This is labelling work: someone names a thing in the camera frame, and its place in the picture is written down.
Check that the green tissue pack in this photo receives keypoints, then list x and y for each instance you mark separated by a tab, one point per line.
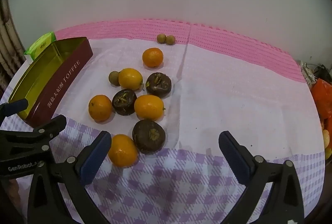
41	43

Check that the purple checkered tablecloth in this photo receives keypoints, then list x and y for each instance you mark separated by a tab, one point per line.
233	110

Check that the beige patterned curtain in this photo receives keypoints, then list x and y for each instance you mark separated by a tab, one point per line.
7	40

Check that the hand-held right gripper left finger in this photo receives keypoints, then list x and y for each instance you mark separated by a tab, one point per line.
94	161

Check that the dark brown water chestnut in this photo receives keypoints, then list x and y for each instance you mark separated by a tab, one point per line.
124	101
158	84
148	136

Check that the pink foam mat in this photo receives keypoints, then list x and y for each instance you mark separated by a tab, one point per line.
233	40

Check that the brown longan with stem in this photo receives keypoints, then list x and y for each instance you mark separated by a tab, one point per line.
113	76

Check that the clear plastic wrapper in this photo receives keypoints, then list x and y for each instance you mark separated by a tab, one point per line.
307	71

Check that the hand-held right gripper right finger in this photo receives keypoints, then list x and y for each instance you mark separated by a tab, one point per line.
237	159

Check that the orange mandarin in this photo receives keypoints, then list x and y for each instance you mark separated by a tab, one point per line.
122	150
149	107
130	78
152	57
99	110

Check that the orange plastic bag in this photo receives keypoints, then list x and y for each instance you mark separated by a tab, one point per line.
323	94

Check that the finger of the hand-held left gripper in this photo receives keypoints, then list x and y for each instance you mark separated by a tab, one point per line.
18	106
53	124

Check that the red and gold tin box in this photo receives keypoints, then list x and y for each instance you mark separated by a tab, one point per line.
64	76

